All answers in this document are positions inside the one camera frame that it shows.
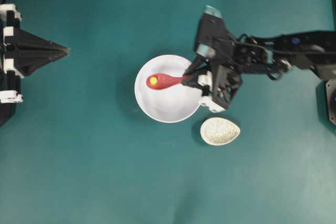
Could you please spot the speckled small spoon rest dish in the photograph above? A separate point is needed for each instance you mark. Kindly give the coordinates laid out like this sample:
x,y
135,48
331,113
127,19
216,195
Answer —
x,y
219,131

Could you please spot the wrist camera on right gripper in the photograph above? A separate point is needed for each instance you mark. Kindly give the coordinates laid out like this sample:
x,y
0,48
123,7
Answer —
x,y
211,32

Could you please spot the white round bowl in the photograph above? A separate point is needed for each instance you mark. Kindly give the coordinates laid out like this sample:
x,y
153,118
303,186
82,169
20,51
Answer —
x,y
170,105

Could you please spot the red ceramic spoon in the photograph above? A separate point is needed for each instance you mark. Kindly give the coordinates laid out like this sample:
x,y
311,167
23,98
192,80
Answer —
x,y
165,81

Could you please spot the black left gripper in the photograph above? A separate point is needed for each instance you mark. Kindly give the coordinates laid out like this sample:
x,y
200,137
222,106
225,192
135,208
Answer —
x,y
16,65

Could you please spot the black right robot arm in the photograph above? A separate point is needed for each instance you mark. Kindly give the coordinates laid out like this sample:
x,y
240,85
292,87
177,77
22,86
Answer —
x,y
314,51

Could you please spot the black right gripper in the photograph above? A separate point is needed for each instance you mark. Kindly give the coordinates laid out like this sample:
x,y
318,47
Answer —
x,y
220,78

